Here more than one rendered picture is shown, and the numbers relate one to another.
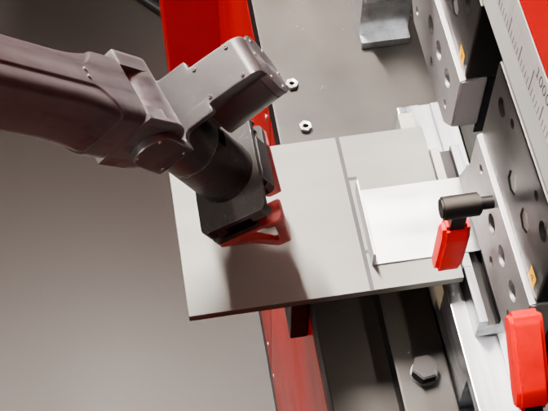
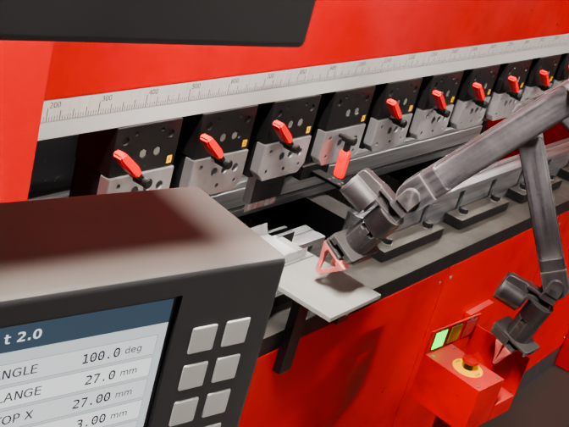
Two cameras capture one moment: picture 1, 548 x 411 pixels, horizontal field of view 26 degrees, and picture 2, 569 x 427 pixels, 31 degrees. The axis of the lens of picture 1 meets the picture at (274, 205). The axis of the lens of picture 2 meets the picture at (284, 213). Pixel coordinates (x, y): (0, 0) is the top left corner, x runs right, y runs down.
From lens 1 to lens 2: 234 cm
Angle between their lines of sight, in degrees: 92
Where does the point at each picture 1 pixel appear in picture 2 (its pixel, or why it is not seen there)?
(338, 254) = (311, 265)
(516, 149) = (350, 99)
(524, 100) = (351, 82)
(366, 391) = not seen: hidden behind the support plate
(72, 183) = not seen: outside the picture
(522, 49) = (349, 70)
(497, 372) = (296, 238)
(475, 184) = (327, 149)
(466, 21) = (311, 113)
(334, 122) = not seen: hidden behind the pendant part
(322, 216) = (301, 271)
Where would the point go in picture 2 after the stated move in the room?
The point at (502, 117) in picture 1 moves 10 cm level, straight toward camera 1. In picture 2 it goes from (339, 105) to (381, 108)
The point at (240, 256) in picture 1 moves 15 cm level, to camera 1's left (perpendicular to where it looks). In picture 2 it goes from (343, 288) to (397, 327)
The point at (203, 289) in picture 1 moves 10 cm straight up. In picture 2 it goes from (367, 293) to (381, 250)
